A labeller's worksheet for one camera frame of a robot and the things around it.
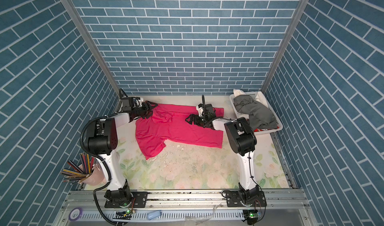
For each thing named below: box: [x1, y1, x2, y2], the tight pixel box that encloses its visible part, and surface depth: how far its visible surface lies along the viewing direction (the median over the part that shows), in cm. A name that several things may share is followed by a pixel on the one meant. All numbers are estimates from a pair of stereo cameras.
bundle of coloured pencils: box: [60, 153, 95, 185], surface depth 74 cm
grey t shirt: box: [233, 94, 278, 131], surface depth 99 cm
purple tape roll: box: [68, 207, 83, 222], surface depth 71 cm
